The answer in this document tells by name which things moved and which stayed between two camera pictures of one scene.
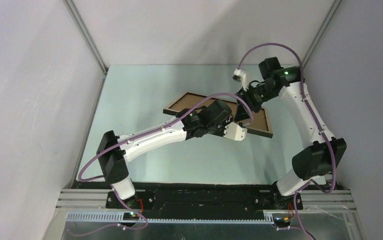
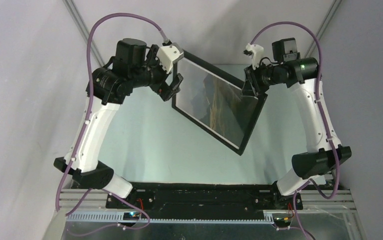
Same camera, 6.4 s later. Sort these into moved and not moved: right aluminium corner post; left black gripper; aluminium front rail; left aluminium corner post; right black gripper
Moved: left black gripper; right black gripper
Not moved: aluminium front rail; left aluminium corner post; right aluminium corner post
